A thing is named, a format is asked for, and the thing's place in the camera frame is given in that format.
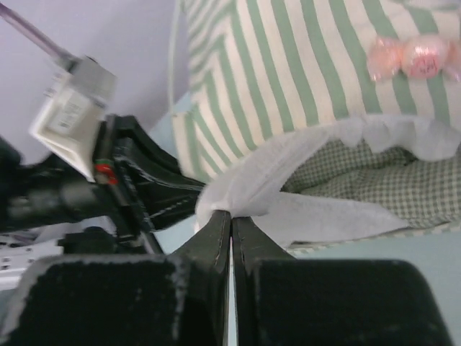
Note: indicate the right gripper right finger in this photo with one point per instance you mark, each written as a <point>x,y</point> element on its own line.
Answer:
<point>281,300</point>

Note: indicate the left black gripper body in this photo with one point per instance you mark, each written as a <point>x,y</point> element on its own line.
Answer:
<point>52,191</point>

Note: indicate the green checked cushion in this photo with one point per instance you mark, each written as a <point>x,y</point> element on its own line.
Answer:
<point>423,193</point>

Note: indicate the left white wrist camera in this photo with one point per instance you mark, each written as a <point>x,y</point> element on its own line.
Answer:
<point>68,122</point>

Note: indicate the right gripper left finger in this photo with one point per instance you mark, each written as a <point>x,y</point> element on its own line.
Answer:
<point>127,299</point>

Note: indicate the striped green white pet tent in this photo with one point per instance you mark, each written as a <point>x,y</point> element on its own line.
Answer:
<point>272,82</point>

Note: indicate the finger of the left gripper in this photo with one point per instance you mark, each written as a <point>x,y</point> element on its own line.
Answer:
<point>162,195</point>

